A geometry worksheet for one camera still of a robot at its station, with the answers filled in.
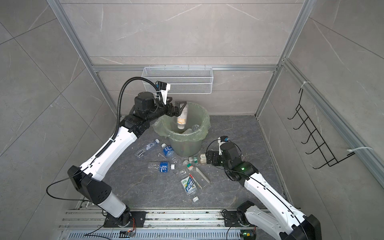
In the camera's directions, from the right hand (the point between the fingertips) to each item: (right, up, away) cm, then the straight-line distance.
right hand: (212, 152), depth 79 cm
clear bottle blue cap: (-44, -3, +14) cm, 46 cm away
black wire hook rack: (+45, 0, -21) cm, 49 cm away
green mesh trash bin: (-14, +6, +1) cm, 15 cm away
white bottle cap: (-9, -24, -3) cm, 26 cm away
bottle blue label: (-29, -10, +6) cm, 31 cm away
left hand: (-17, +28, -10) cm, 34 cm away
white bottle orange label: (-17, +18, +1) cm, 24 cm away
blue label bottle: (-26, -2, +13) cm, 30 cm away
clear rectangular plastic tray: (-7, -16, +7) cm, 19 cm away
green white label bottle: (-13, -18, 0) cm, 22 cm away
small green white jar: (-9, -7, +11) cm, 16 cm away
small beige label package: (-4, -6, +11) cm, 13 cm away
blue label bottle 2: (-9, +13, +12) cm, 20 cm away
